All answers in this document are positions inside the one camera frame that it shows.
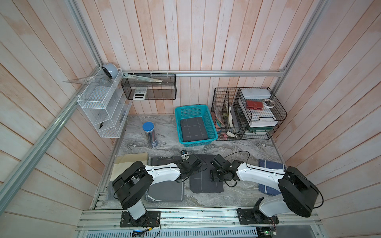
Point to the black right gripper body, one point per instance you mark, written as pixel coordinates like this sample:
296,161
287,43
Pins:
217,175

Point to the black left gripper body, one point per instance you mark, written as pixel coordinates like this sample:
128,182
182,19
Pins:
193,171

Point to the plain grey pillowcase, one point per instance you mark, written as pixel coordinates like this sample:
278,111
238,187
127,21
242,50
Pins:
167,191

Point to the dark grey checked pillowcase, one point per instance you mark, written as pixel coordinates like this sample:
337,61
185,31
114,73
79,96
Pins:
193,129

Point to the beige and grey pillowcase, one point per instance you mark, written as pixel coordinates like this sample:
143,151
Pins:
124,162

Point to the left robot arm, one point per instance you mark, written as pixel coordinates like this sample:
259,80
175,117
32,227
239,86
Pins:
131,185

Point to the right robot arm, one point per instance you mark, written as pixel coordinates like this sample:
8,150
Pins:
297,193

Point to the teal plastic basket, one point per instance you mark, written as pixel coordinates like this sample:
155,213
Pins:
193,111

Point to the navy blue striped pillowcase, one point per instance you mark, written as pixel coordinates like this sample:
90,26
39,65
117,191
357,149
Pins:
271,182

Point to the clear pencil jar blue lid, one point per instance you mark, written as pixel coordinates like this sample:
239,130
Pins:
149,130

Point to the white paper tray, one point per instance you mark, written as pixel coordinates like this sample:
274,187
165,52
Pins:
257,118

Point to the red wallet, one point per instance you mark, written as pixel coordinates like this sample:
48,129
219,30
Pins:
254,105

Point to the white tape roll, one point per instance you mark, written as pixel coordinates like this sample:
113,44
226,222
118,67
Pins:
268,103

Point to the white flat box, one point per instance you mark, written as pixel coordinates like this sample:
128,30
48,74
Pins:
255,94

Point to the white calculator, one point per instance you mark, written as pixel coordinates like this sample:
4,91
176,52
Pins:
140,93

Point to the clear long ruler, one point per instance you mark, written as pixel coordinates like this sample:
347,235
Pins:
141,78

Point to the clear triangle ruler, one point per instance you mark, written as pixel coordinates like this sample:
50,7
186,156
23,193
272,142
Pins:
97,80

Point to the grey round desk fan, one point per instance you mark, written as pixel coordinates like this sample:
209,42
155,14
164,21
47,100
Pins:
110,70

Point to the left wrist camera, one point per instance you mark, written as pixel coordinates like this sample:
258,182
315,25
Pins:
184,153

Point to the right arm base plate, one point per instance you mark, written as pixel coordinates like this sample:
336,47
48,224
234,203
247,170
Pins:
252,217

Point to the black wire desk organizer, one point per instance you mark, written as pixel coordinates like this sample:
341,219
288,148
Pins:
242,113

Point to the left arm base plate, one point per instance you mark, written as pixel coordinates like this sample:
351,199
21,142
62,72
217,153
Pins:
150,219

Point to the black wire wall basket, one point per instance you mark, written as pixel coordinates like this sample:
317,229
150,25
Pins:
167,90

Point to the white mesh wall shelf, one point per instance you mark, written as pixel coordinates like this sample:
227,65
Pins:
106,107

